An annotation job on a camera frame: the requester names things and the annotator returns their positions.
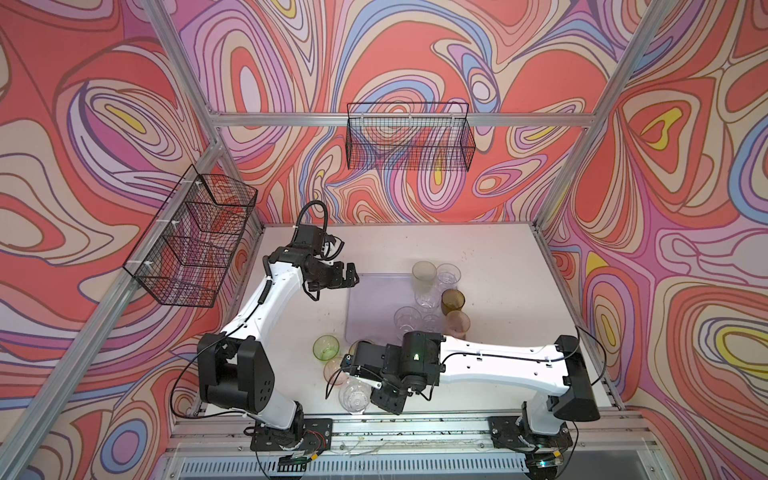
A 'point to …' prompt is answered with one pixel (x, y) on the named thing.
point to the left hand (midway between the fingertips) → (348, 280)
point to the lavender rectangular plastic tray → (371, 300)
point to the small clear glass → (432, 323)
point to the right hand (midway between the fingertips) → (391, 399)
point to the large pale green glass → (423, 276)
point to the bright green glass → (326, 347)
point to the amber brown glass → (452, 300)
